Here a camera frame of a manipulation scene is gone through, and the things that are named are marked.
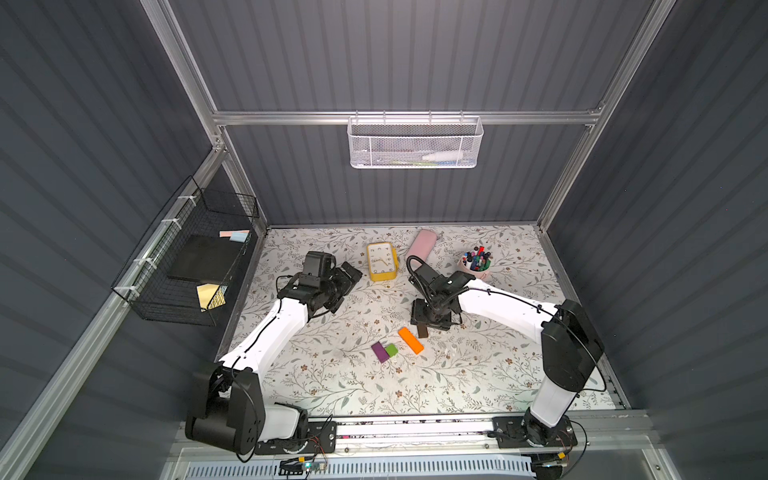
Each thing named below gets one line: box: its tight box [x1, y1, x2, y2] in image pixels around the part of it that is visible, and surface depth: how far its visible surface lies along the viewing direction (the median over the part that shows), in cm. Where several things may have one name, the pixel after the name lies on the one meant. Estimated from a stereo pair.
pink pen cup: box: [460, 249, 492, 281], surface depth 96 cm
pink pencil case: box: [407, 228, 437, 261], surface depth 114 cm
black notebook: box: [167, 234, 246, 284], surface depth 73 cm
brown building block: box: [417, 322, 429, 338], surface depth 93 cm
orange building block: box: [398, 327, 424, 355], surface depth 92 cm
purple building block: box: [371, 341, 390, 363], surface depth 89 cm
